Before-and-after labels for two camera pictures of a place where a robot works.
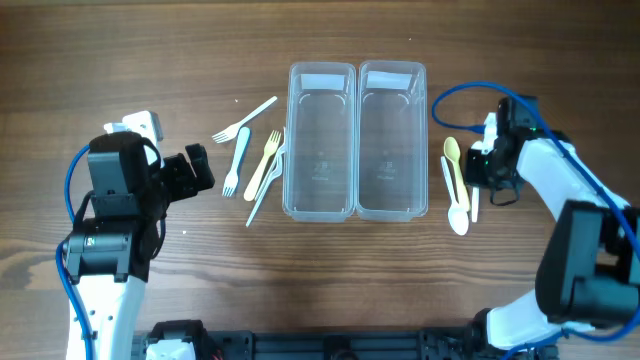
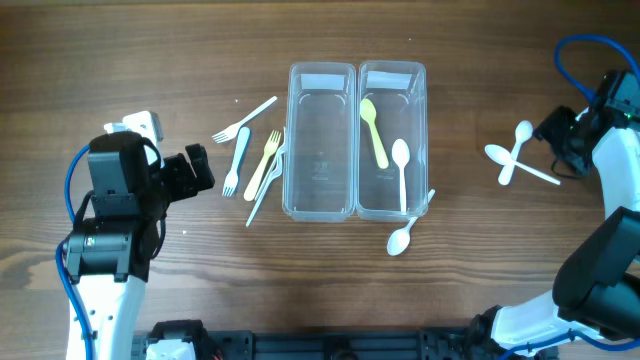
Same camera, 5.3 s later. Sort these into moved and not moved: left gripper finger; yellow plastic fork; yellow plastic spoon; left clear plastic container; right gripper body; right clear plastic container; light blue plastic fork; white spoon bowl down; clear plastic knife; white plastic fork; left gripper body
Moved: yellow plastic spoon; white spoon bowl down; right gripper body
Not moved: left gripper finger; clear plastic knife; left gripper body; white plastic fork; right clear plastic container; light blue plastic fork; yellow plastic fork; left clear plastic container
